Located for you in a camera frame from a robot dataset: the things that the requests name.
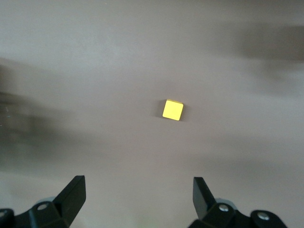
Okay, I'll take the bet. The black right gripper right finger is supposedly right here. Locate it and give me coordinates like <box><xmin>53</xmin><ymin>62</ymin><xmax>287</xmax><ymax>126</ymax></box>
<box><xmin>187</xmin><ymin>176</ymin><xmax>288</xmax><ymax>228</ymax></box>

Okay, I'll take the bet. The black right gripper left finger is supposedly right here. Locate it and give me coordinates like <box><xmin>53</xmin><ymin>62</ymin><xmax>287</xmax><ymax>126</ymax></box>
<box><xmin>0</xmin><ymin>175</ymin><xmax>86</xmax><ymax>228</ymax></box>

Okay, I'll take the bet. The yellow wooden block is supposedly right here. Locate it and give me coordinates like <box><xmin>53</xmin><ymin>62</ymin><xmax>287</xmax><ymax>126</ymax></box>
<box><xmin>161</xmin><ymin>98</ymin><xmax>184</xmax><ymax>120</ymax></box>

